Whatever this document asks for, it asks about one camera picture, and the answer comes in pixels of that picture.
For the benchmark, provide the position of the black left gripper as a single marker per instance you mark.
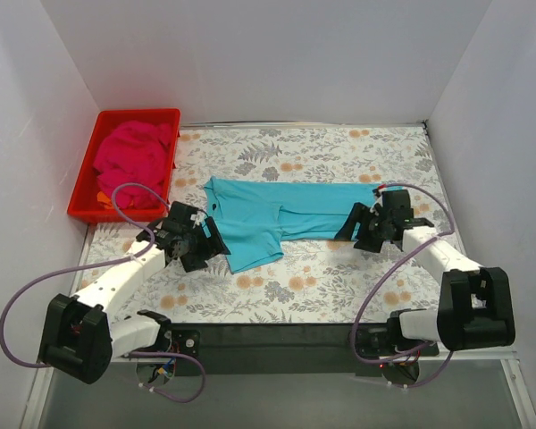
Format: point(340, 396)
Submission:
point(203, 247)

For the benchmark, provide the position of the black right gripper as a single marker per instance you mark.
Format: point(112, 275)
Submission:
point(368, 228)

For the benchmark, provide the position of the turquoise t shirt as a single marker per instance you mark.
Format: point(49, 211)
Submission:
point(254, 218)

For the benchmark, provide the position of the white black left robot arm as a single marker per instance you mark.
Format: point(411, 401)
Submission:
point(80, 335)

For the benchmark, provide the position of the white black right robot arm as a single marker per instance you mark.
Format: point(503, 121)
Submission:
point(475, 306)

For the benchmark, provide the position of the floral patterned table mat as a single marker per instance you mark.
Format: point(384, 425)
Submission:
point(315, 281)

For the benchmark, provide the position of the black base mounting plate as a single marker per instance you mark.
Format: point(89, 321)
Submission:
point(282, 348)

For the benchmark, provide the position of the orange cloth in bin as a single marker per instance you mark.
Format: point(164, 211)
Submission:
point(104, 201)

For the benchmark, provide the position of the magenta t shirt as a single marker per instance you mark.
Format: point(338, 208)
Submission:
point(135, 153)

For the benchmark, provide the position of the red plastic bin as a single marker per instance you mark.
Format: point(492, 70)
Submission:
point(83, 204)

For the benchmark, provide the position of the aluminium frame rail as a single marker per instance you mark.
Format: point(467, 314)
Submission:
point(468, 390)

